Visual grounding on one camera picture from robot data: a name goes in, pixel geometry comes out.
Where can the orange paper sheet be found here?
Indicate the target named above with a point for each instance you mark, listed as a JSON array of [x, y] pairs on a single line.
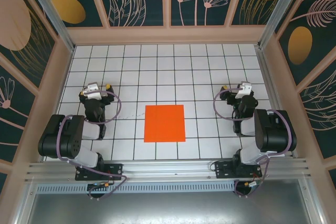
[[165, 124]]

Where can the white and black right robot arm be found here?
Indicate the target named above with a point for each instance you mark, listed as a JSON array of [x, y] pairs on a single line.
[[275, 134]]

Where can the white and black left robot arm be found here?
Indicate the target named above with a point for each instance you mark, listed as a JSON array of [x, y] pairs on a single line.
[[57, 140]]

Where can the yellow power connector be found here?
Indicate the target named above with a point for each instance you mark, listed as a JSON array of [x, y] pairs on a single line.
[[106, 184], [248, 183]]

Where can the brushed metal panel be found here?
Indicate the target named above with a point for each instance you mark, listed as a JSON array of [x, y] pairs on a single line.
[[168, 208]]

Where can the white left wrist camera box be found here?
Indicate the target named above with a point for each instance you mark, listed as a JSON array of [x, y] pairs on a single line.
[[93, 95]]

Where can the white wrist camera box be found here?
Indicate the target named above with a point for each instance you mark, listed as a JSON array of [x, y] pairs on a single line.
[[93, 95], [242, 91]]

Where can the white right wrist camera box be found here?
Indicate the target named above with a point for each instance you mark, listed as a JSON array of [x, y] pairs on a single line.
[[242, 91]]

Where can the aluminium side rail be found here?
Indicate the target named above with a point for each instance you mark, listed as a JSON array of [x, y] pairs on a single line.
[[264, 77]]

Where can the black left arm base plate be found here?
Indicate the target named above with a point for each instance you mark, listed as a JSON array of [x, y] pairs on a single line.
[[115, 170]]

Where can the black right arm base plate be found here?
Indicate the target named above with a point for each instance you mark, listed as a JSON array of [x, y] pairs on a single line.
[[221, 170]]

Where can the aluminium frame post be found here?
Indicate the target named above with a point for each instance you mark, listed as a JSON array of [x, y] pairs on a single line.
[[54, 16], [282, 11]]

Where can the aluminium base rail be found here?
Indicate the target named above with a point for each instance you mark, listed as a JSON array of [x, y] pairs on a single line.
[[168, 169]]

